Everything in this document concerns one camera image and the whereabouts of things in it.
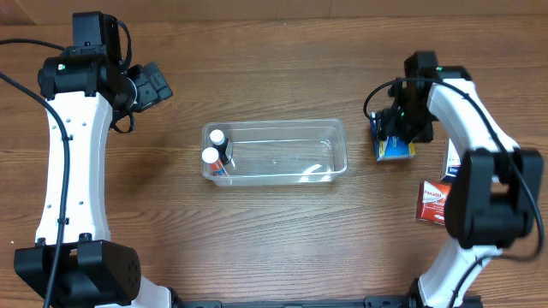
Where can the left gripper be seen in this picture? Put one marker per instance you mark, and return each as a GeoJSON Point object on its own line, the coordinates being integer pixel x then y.
{"type": "Point", "coordinates": [153, 85]}

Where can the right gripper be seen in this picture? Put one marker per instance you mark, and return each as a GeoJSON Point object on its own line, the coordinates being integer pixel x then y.
{"type": "Point", "coordinates": [386, 125]}

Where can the blue yellow VapoDrops box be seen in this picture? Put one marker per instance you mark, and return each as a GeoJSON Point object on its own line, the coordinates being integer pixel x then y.
{"type": "Point", "coordinates": [391, 148]}

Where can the white blue Hansaplast box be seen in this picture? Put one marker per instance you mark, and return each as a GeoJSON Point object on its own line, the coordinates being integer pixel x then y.
{"type": "Point", "coordinates": [451, 163]}

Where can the red Panadol box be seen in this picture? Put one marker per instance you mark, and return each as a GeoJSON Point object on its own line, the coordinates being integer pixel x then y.
{"type": "Point", "coordinates": [431, 201]}

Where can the black bottle white cap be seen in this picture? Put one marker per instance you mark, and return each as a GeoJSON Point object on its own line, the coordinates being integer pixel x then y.
{"type": "Point", "coordinates": [221, 142]}

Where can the orange bottle white cap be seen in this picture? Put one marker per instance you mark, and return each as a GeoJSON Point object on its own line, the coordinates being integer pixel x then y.
{"type": "Point", "coordinates": [210, 156]}

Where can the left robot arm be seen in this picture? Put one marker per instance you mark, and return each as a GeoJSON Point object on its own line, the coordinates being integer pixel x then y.
{"type": "Point", "coordinates": [86, 91]}

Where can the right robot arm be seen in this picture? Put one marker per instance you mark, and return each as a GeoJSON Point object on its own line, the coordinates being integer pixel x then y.
{"type": "Point", "coordinates": [491, 209]}

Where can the clear plastic container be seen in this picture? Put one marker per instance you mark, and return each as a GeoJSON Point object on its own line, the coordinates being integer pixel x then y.
{"type": "Point", "coordinates": [283, 152]}

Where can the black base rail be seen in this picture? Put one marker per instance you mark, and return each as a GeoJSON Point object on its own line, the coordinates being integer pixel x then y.
{"type": "Point", "coordinates": [299, 303]}

